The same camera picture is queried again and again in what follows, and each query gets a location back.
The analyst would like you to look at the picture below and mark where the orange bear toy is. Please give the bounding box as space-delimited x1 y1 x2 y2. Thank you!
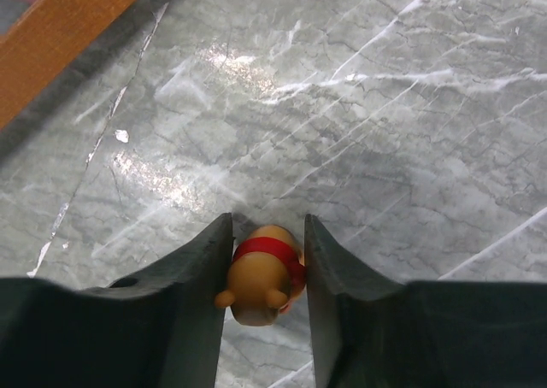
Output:
214 225 307 326

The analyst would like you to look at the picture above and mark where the orange wooden tiered shelf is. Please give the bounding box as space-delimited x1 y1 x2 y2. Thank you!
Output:
1 0 136 126

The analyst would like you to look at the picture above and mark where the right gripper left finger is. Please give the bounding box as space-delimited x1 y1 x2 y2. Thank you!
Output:
1 213 233 387

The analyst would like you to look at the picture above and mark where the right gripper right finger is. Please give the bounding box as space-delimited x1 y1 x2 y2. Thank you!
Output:
304 215 546 387

